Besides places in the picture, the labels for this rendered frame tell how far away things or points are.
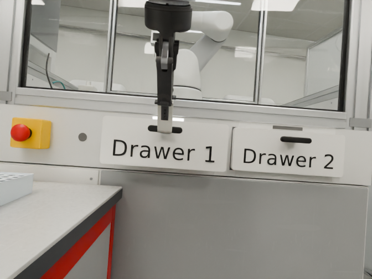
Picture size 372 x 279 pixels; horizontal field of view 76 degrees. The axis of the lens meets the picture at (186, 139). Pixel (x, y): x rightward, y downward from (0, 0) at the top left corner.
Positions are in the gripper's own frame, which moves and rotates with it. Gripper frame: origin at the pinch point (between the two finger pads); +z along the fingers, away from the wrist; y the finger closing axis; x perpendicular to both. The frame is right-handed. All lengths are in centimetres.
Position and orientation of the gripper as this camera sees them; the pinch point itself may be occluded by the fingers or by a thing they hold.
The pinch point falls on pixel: (165, 116)
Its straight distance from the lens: 48.7
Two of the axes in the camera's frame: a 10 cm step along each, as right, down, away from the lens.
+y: 0.1, -5.6, 8.3
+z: -0.8, 8.2, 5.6
